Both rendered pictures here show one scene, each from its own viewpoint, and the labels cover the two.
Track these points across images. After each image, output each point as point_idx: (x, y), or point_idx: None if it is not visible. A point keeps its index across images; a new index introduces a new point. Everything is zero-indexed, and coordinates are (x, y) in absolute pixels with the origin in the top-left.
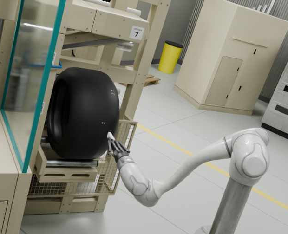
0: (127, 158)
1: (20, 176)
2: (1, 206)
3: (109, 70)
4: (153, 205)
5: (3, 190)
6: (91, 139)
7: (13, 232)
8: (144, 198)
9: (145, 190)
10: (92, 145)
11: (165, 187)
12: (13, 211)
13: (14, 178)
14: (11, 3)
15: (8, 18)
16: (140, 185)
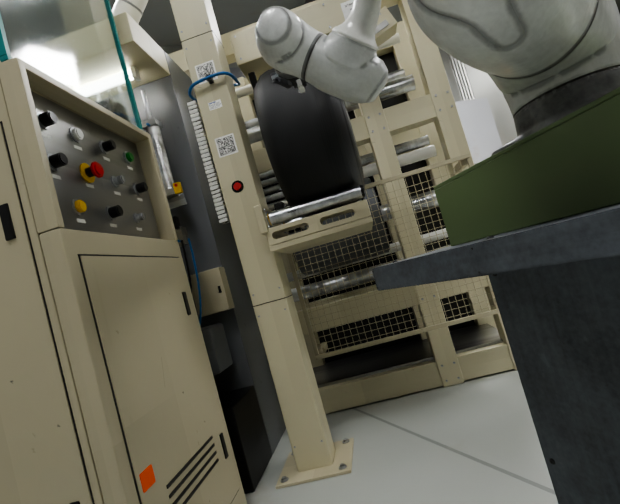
0: None
1: (0, 69)
2: None
3: (383, 114)
4: (370, 76)
5: None
6: (295, 126)
7: (40, 188)
8: (325, 63)
9: (287, 18)
10: (304, 137)
11: (356, 7)
12: (19, 141)
13: None
14: (121, 23)
15: (125, 41)
16: (267, 12)
